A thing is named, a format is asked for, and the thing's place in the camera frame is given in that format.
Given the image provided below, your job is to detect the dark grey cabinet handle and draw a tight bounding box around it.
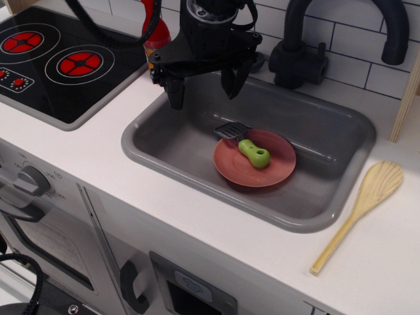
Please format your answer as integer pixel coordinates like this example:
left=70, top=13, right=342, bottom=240
left=119, top=261, right=150, bottom=314

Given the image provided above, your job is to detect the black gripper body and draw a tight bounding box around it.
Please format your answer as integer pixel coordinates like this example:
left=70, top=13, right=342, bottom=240
left=149, top=31, right=263, bottom=86

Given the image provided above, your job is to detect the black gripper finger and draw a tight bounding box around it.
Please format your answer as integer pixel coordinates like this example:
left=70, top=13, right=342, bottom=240
left=165, top=77, right=184, bottom=110
left=220, top=60, right=252, bottom=100

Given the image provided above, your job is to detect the green handled black spatula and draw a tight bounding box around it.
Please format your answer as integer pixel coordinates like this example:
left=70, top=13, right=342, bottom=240
left=214, top=121, right=270, bottom=168

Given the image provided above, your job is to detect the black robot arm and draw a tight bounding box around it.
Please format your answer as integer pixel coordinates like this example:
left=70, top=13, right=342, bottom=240
left=150, top=1, right=263, bottom=110

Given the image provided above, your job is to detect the black toy stove top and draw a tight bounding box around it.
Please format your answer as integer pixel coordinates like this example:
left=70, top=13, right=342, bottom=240
left=1, top=7, right=147, bottom=131

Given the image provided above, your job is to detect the grey toy sink basin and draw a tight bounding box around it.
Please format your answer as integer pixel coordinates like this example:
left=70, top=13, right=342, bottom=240
left=121, top=73, right=376, bottom=233

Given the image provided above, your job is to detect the toy oven door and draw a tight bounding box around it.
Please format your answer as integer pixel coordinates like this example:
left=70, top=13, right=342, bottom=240
left=1, top=183, right=100, bottom=297

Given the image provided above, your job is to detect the pink round plate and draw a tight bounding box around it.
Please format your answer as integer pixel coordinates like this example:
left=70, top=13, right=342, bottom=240
left=213, top=129, right=297, bottom=188

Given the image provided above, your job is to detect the grey dishwasher panel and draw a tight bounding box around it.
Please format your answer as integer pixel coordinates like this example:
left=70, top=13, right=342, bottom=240
left=149, top=251, right=238, bottom=315

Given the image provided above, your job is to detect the blue toy object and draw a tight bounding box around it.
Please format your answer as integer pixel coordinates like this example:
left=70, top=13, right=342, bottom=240
left=250, top=52, right=265, bottom=73

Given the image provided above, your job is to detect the dark grey toy faucet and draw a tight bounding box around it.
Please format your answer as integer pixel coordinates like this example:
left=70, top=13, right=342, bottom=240
left=268, top=0, right=410, bottom=89

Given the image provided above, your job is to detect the black braided cable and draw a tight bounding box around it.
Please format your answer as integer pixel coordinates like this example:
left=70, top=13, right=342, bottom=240
left=64, top=0, right=163, bottom=47

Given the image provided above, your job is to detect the grey oven knob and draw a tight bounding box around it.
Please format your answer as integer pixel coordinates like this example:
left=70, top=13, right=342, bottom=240
left=13, top=165, right=51, bottom=196

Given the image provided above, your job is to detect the wooden shelf side panel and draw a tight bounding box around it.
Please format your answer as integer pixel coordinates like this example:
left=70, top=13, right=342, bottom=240
left=388, top=52, right=419, bottom=143

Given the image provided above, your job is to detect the red toy ketchup bottle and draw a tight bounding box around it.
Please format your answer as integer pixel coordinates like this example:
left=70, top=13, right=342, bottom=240
left=141, top=0, right=171, bottom=73

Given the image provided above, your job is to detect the wooden spoon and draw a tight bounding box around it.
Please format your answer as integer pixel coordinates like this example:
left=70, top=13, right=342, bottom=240
left=309, top=161, right=404, bottom=276

